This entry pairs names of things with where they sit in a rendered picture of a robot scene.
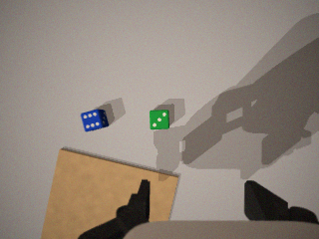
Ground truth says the green die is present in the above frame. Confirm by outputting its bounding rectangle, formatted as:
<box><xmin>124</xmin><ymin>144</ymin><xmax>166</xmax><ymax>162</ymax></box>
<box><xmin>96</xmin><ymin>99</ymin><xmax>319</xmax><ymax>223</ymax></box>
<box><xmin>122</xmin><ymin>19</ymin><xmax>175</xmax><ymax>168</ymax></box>
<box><xmin>150</xmin><ymin>110</ymin><xmax>169</xmax><ymax>129</ymax></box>

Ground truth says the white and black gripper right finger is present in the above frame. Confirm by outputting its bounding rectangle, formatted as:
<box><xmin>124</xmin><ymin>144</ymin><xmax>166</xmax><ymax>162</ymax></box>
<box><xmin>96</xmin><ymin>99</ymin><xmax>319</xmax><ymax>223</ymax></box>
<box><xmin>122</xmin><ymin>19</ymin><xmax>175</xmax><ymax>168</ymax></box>
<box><xmin>244</xmin><ymin>180</ymin><xmax>319</xmax><ymax>225</ymax></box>

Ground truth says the tan square mat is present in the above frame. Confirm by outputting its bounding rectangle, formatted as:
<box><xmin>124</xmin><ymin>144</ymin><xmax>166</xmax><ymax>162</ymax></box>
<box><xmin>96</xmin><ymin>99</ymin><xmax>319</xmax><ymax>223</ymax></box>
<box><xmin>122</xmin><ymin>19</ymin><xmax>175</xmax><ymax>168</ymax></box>
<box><xmin>41</xmin><ymin>148</ymin><xmax>178</xmax><ymax>239</ymax></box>

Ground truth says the blue die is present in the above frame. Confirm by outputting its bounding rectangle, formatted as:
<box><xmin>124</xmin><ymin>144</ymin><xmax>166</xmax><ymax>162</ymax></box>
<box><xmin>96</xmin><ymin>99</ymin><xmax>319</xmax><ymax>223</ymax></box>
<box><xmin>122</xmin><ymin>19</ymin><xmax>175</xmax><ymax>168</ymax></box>
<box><xmin>81</xmin><ymin>109</ymin><xmax>109</xmax><ymax>131</ymax></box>

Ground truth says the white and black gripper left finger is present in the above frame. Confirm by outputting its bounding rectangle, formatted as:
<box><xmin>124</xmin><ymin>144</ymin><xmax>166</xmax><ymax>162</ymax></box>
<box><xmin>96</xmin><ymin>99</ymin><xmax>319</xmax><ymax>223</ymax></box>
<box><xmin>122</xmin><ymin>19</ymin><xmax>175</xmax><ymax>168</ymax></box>
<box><xmin>78</xmin><ymin>179</ymin><xmax>151</xmax><ymax>239</ymax></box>

